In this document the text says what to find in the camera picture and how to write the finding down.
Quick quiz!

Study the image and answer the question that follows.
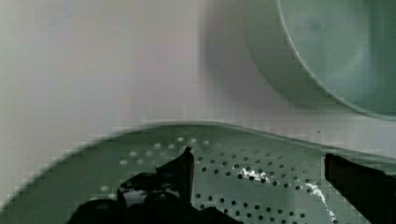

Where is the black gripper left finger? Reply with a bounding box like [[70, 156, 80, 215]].
[[66, 147, 243, 224]]

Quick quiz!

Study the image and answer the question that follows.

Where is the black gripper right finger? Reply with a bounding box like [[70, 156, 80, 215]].
[[324, 154, 396, 224]]

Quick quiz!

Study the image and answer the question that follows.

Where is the green mug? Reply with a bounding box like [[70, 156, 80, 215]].
[[245, 0, 395, 120]]

